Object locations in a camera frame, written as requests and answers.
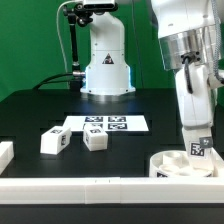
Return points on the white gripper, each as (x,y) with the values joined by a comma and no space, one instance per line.
(196,109)

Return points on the white marker sheet with tags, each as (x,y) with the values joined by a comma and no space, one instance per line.
(132,123)

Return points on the white front fence bar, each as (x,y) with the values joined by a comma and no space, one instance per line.
(111,190)

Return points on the white camera on stand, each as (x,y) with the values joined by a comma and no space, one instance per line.
(105,5)

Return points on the white round stool seat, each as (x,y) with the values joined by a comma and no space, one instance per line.
(174,163)

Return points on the white left fence piece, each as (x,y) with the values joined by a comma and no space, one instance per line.
(6,154)

